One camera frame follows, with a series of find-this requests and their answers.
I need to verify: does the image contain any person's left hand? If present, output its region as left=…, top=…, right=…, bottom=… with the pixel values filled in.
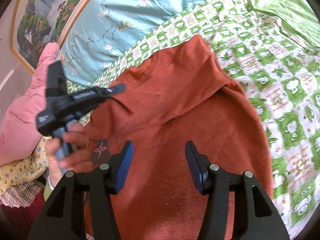
left=44, top=122, right=97, bottom=189

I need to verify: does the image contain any plaid bed sheet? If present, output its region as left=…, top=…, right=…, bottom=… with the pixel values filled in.
left=1, top=180, right=44, bottom=207

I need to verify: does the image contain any orange knitted sweater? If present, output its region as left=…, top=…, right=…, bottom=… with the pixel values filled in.
left=84, top=35, right=273, bottom=239

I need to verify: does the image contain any gold framed landscape painting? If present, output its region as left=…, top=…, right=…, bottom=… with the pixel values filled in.
left=10, top=0, right=90, bottom=73

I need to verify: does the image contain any teal floral duvet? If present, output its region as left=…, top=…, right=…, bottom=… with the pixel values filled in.
left=58, top=0, right=206, bottom=86

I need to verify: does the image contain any yellow cartoon print pillow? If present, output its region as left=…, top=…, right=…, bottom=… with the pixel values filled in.
left=1, top=137, right=50, bottom=197

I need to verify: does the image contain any pink pillow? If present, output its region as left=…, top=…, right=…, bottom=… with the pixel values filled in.
left=1, top=42, right=60, bottom=165

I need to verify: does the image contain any green checkered bed quilt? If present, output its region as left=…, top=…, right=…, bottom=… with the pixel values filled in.
left=80, top=0, right=320, bottom=239

